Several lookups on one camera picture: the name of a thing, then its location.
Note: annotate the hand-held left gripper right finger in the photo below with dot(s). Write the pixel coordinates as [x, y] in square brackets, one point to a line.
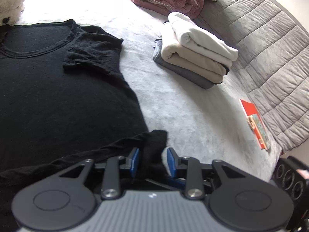
[171, 162]

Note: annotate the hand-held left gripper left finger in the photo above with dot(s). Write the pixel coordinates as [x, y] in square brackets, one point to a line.
[135, 161]

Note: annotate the black t-shirt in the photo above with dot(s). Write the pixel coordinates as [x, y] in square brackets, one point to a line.
[60, 89]

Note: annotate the beige hair comb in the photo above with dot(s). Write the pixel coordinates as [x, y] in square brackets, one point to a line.
[251, 123]

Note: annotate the grey folded garment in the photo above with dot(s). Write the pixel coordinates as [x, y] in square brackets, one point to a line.
[185, 73]

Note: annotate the red book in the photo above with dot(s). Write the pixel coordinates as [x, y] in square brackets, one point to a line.
[249, 107]

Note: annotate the black device with round dials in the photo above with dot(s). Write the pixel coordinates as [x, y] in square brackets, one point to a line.
[292, 178]

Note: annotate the white folded garment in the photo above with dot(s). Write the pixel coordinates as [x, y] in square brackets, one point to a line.
[200, 38]

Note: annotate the grey quilted headboard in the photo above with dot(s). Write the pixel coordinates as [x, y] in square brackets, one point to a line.
[265, 41]

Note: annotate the white plush dog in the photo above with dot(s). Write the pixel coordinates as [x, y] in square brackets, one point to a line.
[12, 2]

